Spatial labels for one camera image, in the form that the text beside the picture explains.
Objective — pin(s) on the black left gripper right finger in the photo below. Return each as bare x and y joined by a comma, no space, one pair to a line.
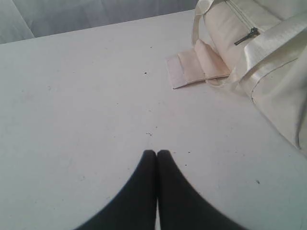
180,206

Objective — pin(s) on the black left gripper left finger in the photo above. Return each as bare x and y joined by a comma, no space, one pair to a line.
134,207

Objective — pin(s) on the beige duffel bag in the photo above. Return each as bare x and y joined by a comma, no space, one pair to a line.
244,43

